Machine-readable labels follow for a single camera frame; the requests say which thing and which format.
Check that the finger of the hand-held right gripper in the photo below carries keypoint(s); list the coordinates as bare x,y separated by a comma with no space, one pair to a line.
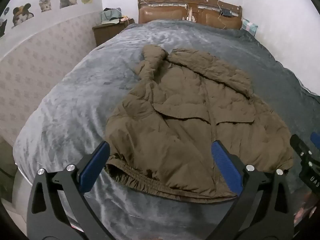
316,138
300,146

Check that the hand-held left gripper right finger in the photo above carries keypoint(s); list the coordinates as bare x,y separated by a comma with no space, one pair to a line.
226,170

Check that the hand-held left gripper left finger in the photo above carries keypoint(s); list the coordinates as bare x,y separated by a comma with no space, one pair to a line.
93,170

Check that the olive brown puffer jacket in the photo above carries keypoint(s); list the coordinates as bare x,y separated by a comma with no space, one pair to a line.
190,120

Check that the person's pink clothing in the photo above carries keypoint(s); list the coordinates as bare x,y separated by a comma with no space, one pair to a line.
303,215

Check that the grey plush blanket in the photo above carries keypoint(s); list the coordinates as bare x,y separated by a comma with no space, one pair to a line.
75,100

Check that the pastel checked pillow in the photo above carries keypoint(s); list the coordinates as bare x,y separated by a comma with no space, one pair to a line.
250,25

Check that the brown wooden nightstand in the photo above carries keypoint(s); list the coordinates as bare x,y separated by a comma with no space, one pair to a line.
107,33

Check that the black device on headboard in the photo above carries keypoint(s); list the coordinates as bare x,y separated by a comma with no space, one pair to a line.
226,12

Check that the pink and yellow small items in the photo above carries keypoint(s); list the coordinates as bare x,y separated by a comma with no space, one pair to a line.
125,19

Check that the teal bag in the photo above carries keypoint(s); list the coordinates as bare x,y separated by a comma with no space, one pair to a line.
110,15

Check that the brown wooden headboard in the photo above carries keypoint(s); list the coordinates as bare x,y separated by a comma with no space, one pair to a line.
162,13

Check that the black cat wall sticker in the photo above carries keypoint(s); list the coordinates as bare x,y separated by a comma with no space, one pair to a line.
2,27

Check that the hat cat wall sticker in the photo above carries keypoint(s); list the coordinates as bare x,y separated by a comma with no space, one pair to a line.
22,15

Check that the tabby kitten wall sticker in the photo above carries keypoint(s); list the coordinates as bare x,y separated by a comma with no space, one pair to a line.
45,4

